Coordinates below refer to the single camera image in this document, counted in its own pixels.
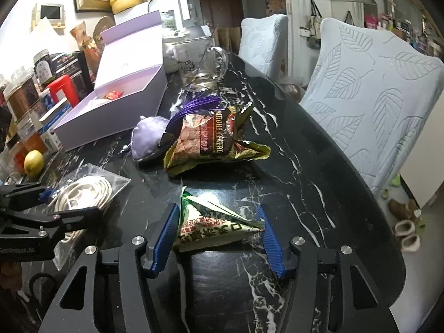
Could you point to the yellow lemon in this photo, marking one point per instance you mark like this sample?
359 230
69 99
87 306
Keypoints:
33 163

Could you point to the lavender gift box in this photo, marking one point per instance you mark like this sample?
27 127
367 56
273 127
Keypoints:
132 62

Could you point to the far light blue chair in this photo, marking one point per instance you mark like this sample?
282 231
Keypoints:
262 43

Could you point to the green white snack packet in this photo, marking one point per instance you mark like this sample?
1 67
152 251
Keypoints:
206 223

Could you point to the near light blue chair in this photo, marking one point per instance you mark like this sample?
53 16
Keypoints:
372 93

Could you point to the red plastic container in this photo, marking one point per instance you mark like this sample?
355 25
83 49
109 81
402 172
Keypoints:
63 87

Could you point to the white foam sheet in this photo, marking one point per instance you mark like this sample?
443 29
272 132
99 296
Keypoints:
45 37

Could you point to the brown powder jar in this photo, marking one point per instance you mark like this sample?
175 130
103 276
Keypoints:
20 98

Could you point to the brown cereal snack bag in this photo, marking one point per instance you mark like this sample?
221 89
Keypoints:
213 135

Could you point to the brown paper snack bag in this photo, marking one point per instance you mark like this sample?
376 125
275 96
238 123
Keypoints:
87 44

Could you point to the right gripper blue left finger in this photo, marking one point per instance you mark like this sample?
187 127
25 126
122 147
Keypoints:
161 236

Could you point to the light blue chair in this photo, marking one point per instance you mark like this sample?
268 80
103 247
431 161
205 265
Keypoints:
262 43
372 93

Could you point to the blue white carton box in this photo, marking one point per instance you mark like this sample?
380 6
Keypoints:
48 122

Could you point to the glass mug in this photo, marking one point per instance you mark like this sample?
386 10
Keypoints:
201 64

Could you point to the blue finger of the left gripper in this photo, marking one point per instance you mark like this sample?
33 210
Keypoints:
47 196

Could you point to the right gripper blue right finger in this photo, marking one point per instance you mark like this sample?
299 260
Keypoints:
273 249

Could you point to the wall intercom panel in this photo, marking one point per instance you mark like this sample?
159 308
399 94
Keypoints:
55 13

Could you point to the black printed box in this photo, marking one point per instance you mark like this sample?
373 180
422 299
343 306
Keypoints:
74 64

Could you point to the white mini fridge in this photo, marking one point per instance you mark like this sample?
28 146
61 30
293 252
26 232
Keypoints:
175 14

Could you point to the purple sachet with tassel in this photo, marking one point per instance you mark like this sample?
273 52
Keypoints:
153 136

